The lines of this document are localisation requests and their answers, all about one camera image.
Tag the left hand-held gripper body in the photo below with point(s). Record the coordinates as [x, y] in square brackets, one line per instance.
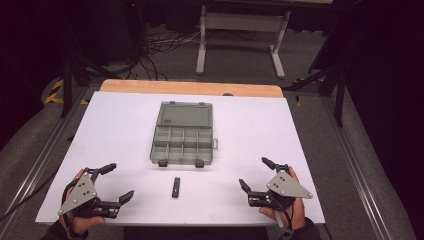
[80, 193]

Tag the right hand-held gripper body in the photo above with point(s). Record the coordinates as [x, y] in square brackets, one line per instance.
[286, 186]

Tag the person's right hand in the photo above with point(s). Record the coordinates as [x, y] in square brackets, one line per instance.
[299, 213]

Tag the person's left hand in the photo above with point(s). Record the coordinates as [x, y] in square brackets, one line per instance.
[85, 224]

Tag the white board sheet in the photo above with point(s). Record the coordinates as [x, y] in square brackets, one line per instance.
[116, 133]

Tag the small black rectangular part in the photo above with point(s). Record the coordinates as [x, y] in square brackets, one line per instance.
[175, 187]

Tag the grey plastic compartment box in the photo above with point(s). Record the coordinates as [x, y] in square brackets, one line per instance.
[183, 133]

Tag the black metal stand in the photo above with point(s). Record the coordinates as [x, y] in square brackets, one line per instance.
[338, 90]
[68, 86]

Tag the aluminium rail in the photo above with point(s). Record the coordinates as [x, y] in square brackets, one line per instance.
[43, 156]
[353, 166]

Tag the white metal desk frame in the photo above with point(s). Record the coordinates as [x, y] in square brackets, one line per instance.
[241, 23]

